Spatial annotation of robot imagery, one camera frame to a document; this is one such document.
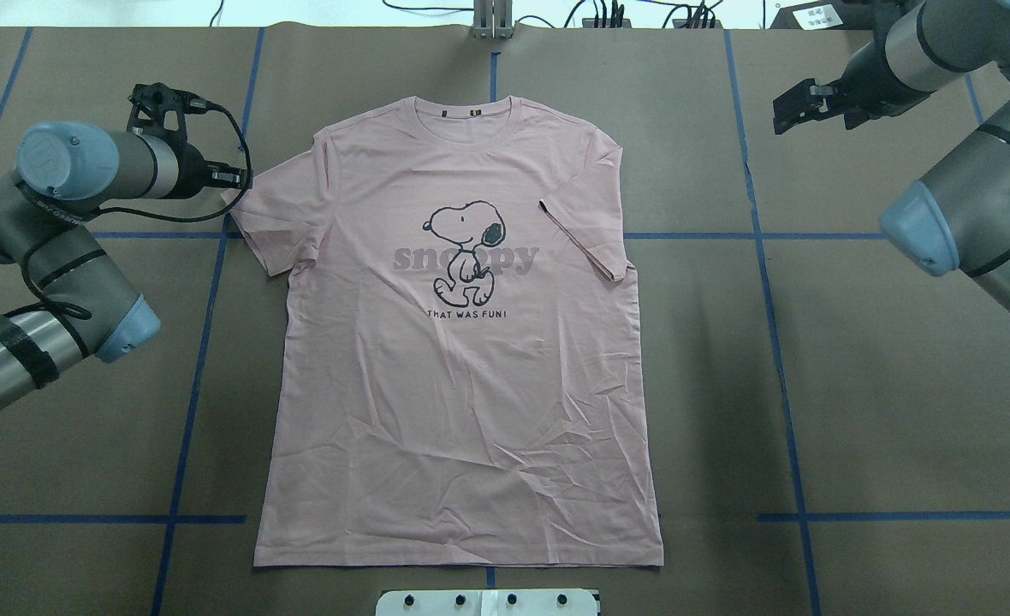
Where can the pink Snoopy t-shirt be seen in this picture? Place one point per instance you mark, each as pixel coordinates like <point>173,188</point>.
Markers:
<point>462,381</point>

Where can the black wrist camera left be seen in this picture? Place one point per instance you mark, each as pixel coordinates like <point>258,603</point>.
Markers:
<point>158,110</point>

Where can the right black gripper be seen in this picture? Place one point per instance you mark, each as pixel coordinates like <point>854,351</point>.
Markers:
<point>857,91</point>

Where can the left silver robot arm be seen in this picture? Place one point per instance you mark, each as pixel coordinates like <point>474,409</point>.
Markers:
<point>65,173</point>

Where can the black box with label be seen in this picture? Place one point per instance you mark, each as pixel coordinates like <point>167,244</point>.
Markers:
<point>823,15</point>

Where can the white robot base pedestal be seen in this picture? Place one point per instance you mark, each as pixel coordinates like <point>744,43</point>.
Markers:
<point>569,601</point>

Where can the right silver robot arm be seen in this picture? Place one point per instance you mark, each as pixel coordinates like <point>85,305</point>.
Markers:
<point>955,217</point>

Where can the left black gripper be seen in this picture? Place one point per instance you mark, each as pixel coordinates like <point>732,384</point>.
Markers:
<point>193,168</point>

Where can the aluminium frame post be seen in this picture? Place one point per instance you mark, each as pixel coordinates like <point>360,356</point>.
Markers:
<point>492,19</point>

